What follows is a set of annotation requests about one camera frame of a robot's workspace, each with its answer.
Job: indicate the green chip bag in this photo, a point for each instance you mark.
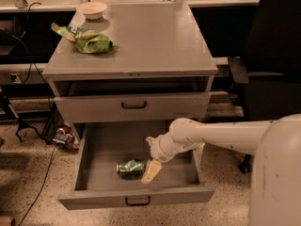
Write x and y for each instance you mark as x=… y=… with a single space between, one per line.
x=86 y=41

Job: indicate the open grey bottom drawer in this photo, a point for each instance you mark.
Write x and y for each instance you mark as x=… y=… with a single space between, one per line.
x=105 y=144

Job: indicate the green soda can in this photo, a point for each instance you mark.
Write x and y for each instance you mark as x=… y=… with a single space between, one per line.
x=132 y=167

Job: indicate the black office chair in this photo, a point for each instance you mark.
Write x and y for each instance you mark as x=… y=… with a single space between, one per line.
x=263 y=46

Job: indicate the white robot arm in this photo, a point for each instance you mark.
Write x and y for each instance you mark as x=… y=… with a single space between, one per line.
x=275 y=197

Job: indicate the closed grey upper drawer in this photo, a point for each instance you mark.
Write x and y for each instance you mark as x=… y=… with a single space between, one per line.
x=135 y=107

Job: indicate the small items on floor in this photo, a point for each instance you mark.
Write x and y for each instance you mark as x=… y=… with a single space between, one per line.
x=65 y=138

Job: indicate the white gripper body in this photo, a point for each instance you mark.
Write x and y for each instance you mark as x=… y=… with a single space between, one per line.
x=157 y=152

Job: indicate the grey drawer cabinet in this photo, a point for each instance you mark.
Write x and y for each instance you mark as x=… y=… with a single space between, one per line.
x=158 y=49

